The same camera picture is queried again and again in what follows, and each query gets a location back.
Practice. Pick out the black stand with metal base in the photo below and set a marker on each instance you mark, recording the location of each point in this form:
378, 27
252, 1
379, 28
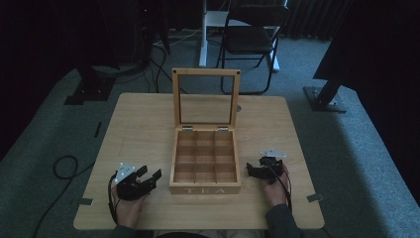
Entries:
325, 95

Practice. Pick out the person's left hand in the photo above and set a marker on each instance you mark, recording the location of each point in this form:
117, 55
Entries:
128, 211

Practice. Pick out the black folding chair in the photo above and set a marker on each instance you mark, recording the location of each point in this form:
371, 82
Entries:
251, 39
205, 33

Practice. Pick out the wooden tea box with lid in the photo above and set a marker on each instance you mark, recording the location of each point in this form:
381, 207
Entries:
204, 155

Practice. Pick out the black tape strip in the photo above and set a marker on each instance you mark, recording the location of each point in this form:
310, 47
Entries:
97, 129

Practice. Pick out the grey tape piece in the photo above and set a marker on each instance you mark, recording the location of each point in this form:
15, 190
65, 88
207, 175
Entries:
315, 197
85, 201

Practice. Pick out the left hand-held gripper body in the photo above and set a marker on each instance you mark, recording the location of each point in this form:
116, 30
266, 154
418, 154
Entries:
129, 188

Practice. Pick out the person's right hand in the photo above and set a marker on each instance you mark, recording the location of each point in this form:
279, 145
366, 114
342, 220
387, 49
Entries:
276, 193

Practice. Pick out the black stand base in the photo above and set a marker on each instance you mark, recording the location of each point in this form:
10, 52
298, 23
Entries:
90, 89

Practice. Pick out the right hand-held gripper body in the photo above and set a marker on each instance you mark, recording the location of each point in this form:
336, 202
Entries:
272, 165

